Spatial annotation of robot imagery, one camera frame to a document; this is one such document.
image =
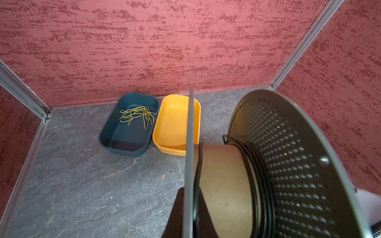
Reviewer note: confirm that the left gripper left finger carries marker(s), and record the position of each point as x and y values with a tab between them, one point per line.
174	227

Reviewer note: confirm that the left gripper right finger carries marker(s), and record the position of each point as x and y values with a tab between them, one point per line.
205	228

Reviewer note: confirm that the grey cable spool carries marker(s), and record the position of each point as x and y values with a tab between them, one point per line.
274	176

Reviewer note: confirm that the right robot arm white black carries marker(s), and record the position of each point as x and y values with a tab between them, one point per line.
371	207

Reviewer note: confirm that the yellow plastic bin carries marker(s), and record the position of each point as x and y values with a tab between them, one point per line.
170	131

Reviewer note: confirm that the teal plastic bin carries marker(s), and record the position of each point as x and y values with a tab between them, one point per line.
128	129

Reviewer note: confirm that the left aluminium corner post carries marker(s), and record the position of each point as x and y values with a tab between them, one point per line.
18	89

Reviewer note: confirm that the aluminium corner post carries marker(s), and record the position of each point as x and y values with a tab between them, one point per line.
18	89
322	19

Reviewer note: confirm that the right aluminium corner post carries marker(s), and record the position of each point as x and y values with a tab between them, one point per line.
322	19

